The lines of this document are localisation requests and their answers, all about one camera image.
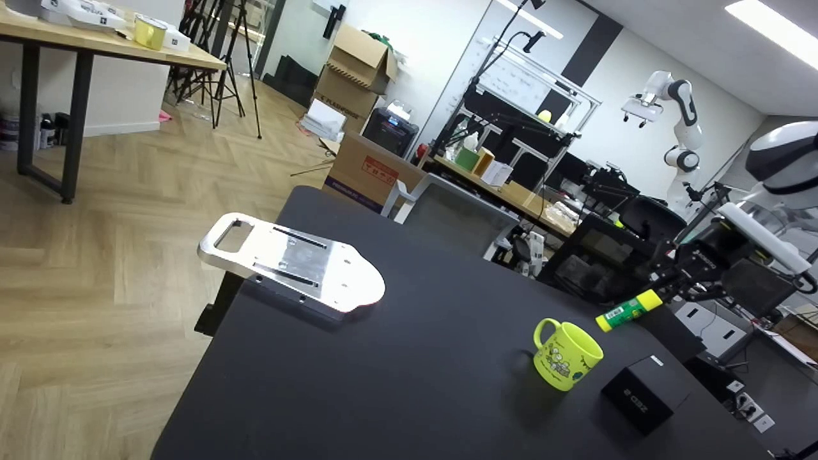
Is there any black table clamp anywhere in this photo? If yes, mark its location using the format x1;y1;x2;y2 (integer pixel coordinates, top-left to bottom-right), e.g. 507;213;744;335
192;272;252;341

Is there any closed plain cardboard box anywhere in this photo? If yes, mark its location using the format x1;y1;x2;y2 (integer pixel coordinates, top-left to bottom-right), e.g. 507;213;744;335
309;65;381;123

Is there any white power strip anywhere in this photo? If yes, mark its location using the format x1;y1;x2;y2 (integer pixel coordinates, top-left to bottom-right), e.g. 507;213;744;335
723;379;778;437

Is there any cardboard box with red print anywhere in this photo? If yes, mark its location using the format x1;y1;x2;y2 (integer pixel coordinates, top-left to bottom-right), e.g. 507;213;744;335
322;134;431;215

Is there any white paper stack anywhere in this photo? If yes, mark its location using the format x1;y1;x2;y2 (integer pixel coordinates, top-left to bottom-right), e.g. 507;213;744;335
299;97;350;146

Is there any white clutter pile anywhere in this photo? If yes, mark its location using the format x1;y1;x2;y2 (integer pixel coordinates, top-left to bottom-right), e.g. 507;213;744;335
36;0;132;37

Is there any yellow mug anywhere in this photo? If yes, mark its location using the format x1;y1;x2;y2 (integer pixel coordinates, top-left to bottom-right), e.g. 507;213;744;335
532;314;607;393

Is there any black printer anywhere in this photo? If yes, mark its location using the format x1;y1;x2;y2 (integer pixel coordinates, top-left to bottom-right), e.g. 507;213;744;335
360;103;423;161

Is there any black shelf rack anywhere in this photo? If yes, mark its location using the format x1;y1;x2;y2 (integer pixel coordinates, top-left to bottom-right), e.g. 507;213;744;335
431;37;604;193

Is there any green yellow glue stick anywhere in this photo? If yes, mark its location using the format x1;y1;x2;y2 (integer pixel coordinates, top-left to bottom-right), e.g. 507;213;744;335
594;286;666;335

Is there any wooden table with black legs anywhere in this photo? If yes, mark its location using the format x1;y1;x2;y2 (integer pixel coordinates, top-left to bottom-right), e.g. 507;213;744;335
0;5;229;204

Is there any yellow translucent container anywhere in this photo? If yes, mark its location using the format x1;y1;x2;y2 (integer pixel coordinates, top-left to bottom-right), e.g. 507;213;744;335
129;15;169;51

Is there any black tripod with camera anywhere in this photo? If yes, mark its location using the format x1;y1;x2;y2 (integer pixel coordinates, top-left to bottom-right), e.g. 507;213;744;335
676;180;737;245

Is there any black mesh office chair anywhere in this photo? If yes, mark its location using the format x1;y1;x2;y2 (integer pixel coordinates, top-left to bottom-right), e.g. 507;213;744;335
534;213;685;314

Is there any black box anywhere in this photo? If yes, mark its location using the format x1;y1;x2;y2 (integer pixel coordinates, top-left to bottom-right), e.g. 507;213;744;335
599;353;698;437

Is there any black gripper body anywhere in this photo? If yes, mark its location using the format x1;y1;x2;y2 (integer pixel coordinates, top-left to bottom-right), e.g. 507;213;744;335
671;224;751;301

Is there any black computer monitor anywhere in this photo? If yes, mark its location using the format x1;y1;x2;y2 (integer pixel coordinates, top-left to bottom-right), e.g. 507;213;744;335
723;253;805;319

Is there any grey office chair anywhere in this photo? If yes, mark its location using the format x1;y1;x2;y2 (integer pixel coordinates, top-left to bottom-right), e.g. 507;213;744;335
380;171;519;264

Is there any white cabinet box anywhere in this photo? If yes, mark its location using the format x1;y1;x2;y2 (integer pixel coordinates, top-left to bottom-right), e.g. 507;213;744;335
671;298;755;364

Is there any open plain cardboard box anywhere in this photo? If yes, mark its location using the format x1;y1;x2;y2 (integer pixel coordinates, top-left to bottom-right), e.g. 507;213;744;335
328;23;403;92

